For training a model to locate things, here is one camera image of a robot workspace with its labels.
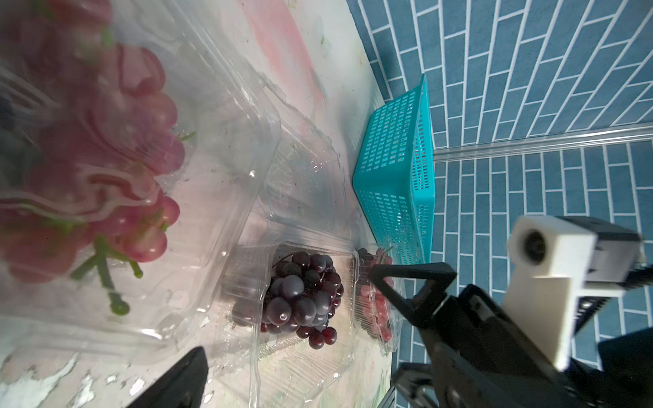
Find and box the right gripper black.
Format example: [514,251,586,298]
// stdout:
[368,262,557,378]

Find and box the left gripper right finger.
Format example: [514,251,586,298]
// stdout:
[430,343,538,407]

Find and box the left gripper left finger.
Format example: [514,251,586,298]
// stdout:
[129,346,208,408]

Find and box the red grape bunch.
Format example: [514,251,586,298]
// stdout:
[1,1,186,316]
[356,248,394,343]

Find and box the clear clamshell container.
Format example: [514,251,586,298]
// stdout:
[1,1,280,360]
[208,89,359,407]
[354,246,403,355]

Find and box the black grape bunch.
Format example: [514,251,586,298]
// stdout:
[260,251,345,350]

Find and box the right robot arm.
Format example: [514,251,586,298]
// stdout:
[369,263,652,407]

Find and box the teal plastic basket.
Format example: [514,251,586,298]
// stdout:
[353,75,436,265]

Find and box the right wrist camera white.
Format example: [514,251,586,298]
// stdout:
[502,216,643,371]

